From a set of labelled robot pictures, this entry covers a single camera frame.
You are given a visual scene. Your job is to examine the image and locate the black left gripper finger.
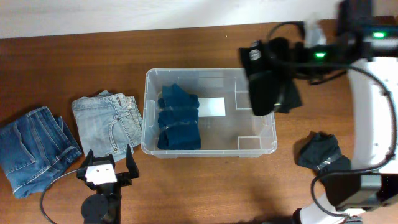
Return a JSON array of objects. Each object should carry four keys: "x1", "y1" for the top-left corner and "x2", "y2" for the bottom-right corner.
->
[
  {"x1": 126, "y1": 144, "x2": 139, "y2": 179},
  {"x1": 80, "y1": 149, "x2": 93, "y2": 169}
]

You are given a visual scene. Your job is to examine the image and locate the black shirt with logo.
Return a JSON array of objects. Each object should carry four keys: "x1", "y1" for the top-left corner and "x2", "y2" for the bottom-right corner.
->
[{"x1": 238, "y1": 37, "x2": 303, "y2": 116}]

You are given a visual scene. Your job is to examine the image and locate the blue shirt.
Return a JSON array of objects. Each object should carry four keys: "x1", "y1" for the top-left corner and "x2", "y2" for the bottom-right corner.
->
[{"x1": 157, "y1": 84, "x2": 201, "y2": 150}]

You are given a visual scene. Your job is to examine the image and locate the dark grey garment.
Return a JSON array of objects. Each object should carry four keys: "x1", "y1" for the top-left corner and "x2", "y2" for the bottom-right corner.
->
[{"x1": 296, "y1": 133, "x2": 351, "y2": 175}]

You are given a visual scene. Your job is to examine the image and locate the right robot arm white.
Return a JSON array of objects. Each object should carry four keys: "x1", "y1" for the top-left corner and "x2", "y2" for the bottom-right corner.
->
[{"x1": 141, "y1": 1, "x2": 397, "y2": 223}]

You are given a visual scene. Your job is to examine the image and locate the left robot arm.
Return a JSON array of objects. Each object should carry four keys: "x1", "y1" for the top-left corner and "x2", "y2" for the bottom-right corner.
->
[{"x1": 76, "y1": 149, "x2": 139, "y2": 224}]

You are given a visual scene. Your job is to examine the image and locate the white label in container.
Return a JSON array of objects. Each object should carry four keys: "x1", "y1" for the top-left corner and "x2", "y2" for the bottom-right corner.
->
[{"x1": 198, "y1": 97, "x2": 226, "y2": 118}]

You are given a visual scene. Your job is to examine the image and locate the light blue folded jeans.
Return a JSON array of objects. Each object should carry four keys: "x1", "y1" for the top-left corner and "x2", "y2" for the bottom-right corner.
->
[{"x1": 72, "y1": 90, "x2": 142, "y2": 161}]

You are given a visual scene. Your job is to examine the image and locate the dark blue folded jeans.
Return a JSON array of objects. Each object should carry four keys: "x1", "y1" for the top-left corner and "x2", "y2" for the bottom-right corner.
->
[{"x1": 1, "y1": 106, "x2": 82, "y2": 198}]

